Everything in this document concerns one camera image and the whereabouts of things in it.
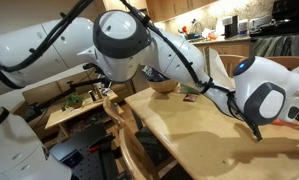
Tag spray bottle with red liquid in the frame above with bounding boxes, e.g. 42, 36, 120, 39
271, 117, 299, 129

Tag wooden bowl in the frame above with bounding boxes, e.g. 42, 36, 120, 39
148, 78, 180, 95

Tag dark blue chip bag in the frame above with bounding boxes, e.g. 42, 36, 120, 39
141, 65, 170, 83

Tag black patterned seat cushion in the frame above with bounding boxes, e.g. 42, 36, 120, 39
135, 126, 172, 168

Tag white upright paper towel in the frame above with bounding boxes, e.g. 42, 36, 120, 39
202, 46, 236, 90

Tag small potted green plant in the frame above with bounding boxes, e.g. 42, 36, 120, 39
64, 92, 85, 111

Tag chrome kitchen faucet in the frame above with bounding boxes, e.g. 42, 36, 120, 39
191, 21, 204, 36

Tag small orange container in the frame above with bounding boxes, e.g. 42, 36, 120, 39
206, 32, 219, 42

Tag light wooden coffee table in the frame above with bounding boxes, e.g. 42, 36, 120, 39
43, 89, 120, 148

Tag wooden kitchen base cabinets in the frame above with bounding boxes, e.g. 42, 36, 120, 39
192, 34, 252, 58

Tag white countertop appliance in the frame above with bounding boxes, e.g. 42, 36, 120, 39
214, 18, 226, 36

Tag tan sofa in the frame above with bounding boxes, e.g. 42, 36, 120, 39
7, 69, 135, 141

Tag black coffee maker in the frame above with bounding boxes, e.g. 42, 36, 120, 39
223, 15, 240, 40

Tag white blue canister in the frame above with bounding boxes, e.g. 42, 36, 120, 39
238, 19, 250, 36

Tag silver kettle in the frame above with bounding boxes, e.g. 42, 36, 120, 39
248, 16, 273, 33

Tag gray striped dish towel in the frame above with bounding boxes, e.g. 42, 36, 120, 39
253, 35, 291, 58

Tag black frying pan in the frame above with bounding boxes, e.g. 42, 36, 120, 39
258, 19, 293, 35

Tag white dish towel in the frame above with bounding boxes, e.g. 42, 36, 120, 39
288, 34, 299, 58

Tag black kitchen stove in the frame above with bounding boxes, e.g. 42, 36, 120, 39
248, 0, 299, 60

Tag black bar stereo camera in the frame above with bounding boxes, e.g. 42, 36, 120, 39
82, 62, 102, 71

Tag black articulated camera boom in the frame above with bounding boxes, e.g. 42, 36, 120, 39
23, 68, 112, 123

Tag red clamp handle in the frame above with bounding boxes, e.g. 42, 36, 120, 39
87, 145, 101, 154

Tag wooden wall cabinet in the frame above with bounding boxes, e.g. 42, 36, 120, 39
102, 0, 149, 12
145, 0, 221, 24

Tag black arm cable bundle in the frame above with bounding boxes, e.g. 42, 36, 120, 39
0, 0, 217, 95

